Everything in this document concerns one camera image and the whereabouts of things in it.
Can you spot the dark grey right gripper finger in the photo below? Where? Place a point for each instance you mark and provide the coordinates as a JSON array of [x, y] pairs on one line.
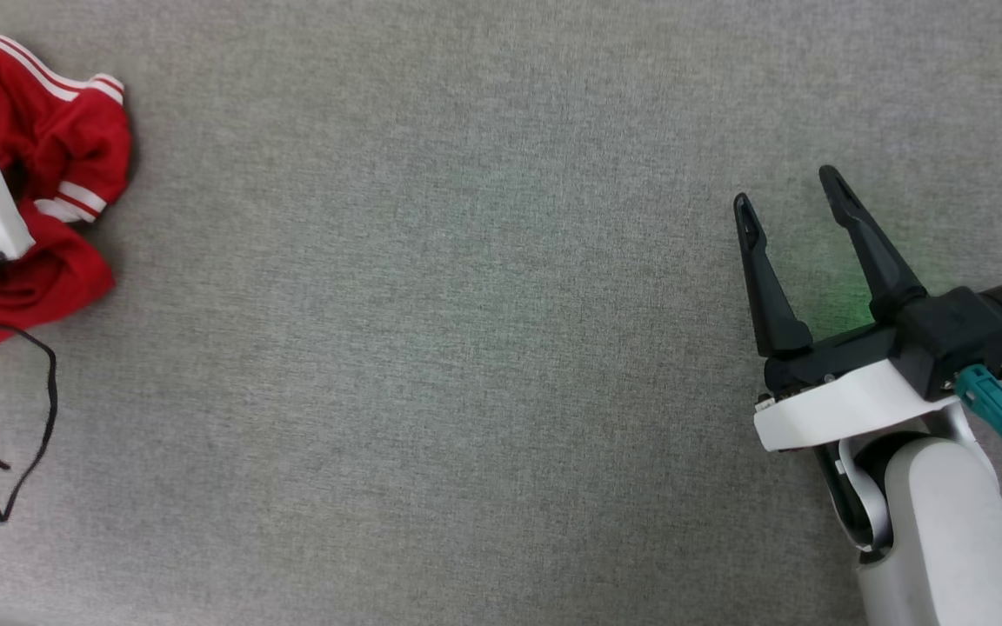
[[771, 296], [879, 261]]

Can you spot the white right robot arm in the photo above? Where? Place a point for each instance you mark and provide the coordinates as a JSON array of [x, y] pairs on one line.
[[945, 530]]

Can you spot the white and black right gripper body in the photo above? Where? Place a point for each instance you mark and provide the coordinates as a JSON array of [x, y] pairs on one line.
[[849, 400]]

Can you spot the teal right camera connector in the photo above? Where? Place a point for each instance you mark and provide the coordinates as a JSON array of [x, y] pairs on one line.
[[992, 404]]

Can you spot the red garment with white stripes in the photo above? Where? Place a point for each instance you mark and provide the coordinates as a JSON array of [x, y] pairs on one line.
[[75, 143]]

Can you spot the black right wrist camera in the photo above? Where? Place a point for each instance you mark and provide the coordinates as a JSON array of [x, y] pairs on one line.
[[962, 335]]

